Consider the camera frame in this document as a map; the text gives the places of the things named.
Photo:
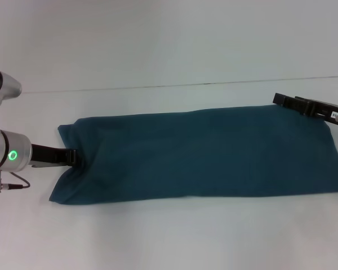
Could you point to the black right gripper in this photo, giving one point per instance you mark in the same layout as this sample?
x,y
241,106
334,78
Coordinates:
x,y
329,111

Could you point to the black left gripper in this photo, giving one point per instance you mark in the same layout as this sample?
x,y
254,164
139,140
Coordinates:
x,y
45,156

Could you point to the teal blue printed t-shirt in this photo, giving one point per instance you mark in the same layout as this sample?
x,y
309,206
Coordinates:
x,y
200,154

